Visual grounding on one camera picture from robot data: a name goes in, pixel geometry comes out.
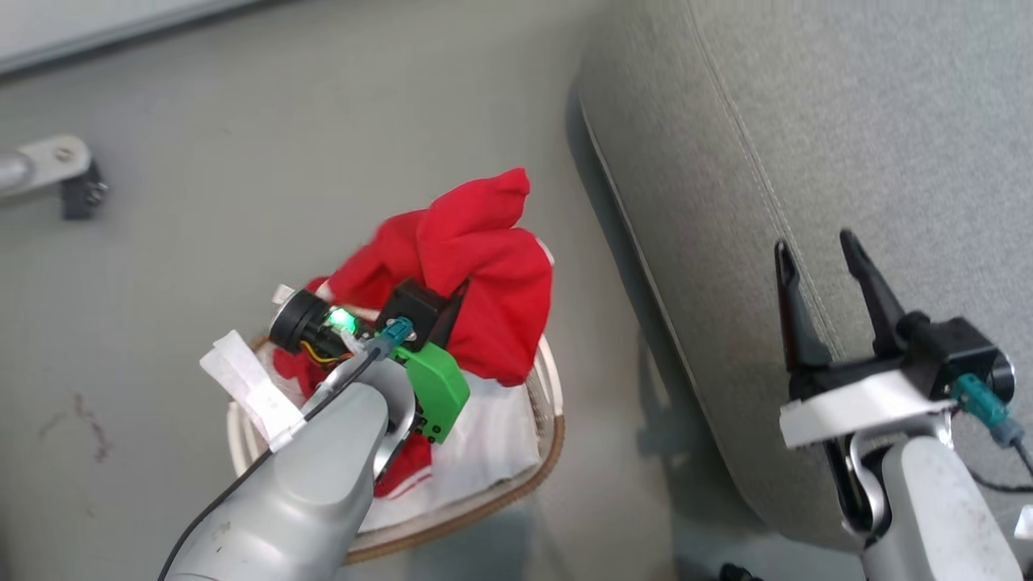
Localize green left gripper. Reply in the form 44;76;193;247
270;278;470;445

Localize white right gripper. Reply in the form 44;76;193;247
775;230;957;449

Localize red clothing with white trim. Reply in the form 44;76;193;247
273;167;555;497

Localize white laundry basket brown rim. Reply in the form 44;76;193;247
226;331;566;566

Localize white cloth basket liner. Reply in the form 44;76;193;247
355;371;542;533

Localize grey fabric sofa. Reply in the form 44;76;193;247
577;0;1033;554

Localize white tape strip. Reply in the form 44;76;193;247
200;329;306;453

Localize black caster wheel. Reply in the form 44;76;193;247
63;161;109;220

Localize grey metal partition leg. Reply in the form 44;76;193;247
0;136;92;203

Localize right arm cable teal plug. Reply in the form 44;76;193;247
951;374;1033;493

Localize grey partition bottom rail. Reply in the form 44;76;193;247
0;0;271;80

